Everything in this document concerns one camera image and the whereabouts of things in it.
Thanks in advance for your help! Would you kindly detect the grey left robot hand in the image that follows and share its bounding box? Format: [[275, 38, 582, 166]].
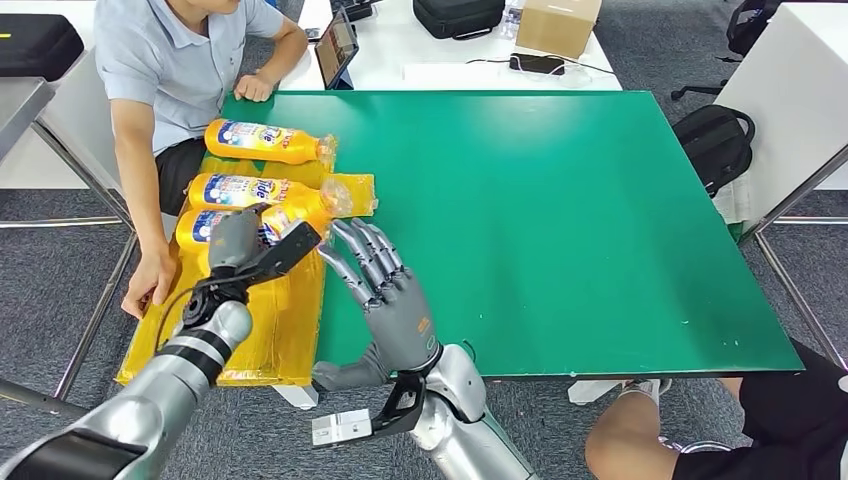
[[207, 203, 273, 280]]

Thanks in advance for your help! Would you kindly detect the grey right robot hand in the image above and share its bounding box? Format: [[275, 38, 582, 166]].
[[311, 218, 444, 392]]

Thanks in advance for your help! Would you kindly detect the orange detergent bottle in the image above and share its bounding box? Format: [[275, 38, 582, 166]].
[[188, 173, 333, 212], [203, 118, 338, 166], [261, 177, 356, 246], [175, 208, 266, 254]]

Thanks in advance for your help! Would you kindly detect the clear plastic water bottle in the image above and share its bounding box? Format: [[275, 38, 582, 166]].
[[500, 0, 526, 40]]

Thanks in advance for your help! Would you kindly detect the yellow taped cardboard board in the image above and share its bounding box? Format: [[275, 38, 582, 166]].
[[116, 155, 379, 388]]

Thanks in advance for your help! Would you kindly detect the white table foot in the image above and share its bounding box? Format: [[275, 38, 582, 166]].
[[273, 384, 321, 411], [568, 380, 624, 406]]

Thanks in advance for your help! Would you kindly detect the person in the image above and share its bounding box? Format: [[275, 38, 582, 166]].
[[93, 0, 310, 321], [584, 341, 848, 480]]

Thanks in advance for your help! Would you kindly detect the white desk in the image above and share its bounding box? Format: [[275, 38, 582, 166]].
[[714, 3, 848, 372], [278, 0, 624, 93], [0, 0, 181, 402]]

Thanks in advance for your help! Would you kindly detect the black tablet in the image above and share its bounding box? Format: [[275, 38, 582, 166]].
[[314, 6, 362, 91]]

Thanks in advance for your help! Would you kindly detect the black desktop device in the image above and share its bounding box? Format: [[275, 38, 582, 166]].
[[331, 0, 379, 21]]

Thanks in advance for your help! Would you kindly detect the black zip case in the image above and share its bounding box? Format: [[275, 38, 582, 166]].
[[0, 11, 85, 82], [413, 0, 508, 41]]

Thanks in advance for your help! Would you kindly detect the black phone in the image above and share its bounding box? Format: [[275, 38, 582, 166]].
[[509, 52, 568, 77]]

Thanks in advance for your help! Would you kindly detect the brown cardboard box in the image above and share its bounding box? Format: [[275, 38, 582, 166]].
[[516, 0, 604, 61]]

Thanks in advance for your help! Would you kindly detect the stack of papers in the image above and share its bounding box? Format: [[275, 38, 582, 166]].
[[714, 177, 757, 228]]

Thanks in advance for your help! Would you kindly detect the black backpack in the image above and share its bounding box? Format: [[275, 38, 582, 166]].
[[672, 104, 757, 200]]

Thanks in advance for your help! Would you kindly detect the black office chair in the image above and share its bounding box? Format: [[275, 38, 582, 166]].
[[670, 0, 786, 102]]

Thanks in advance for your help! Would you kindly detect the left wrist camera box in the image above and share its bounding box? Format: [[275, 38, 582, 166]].
[[248, 219, 324, 283]]

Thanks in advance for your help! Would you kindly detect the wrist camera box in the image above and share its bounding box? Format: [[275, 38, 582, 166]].
[[248, 219, 324, 283], [311, 374, 429, 450]]

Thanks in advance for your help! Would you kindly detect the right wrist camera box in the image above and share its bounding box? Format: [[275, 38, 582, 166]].
[[311, 374, 429, 450]]

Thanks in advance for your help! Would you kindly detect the thin white cable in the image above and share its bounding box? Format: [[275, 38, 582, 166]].
[[466, 56, 617, 77]]

